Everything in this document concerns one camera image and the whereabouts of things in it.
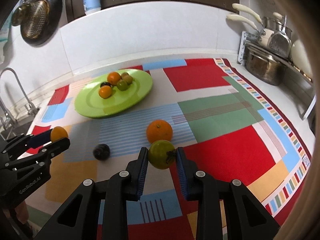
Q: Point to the green tomato-like fruit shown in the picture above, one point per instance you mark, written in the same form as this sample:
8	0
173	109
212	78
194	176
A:
161	154

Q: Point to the oval orange fruit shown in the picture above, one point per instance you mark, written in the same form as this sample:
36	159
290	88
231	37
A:
58	133

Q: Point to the round orange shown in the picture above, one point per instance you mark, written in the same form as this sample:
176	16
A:
159	130

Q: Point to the small orange fruit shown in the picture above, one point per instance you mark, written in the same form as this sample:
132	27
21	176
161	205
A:
105	91

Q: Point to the small yellow-brown fruit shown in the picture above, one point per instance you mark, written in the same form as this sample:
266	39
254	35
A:
124	74

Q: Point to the black frying pan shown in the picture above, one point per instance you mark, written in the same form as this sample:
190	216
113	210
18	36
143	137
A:
55	12

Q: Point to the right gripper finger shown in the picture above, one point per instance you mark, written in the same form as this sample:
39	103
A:
45	153
13	148

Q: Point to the white metal rack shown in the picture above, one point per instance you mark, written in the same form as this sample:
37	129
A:
248	39

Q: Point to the large orange with stem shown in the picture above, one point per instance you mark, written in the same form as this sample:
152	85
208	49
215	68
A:
113	78

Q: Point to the small green-yellow fruit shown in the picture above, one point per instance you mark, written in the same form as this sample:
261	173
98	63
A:
128	79

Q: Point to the steel cooking pot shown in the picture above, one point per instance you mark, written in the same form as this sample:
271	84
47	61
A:
263	66

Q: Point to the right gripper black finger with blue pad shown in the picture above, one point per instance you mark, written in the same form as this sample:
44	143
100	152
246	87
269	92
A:
246	217
77	217

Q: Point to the metal spatula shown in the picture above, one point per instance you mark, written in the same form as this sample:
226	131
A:
279	42

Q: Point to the cream-handled saucepan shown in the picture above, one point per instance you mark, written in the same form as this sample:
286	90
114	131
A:
263	33

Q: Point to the brass mesh strainer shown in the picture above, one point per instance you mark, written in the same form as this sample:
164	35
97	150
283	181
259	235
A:
31	17

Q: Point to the dark plum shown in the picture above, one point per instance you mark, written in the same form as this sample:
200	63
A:
105	84
101	152

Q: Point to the cream ceramic jug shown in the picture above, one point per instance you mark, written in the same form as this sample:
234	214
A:
300	58

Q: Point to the colourful patchwork tablecloth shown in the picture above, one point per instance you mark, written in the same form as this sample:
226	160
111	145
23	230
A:
230	123

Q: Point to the green lime on plate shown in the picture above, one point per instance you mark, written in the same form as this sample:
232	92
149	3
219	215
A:
122	85

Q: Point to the green plastic plate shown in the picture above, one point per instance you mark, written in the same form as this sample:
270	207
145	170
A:
88	102

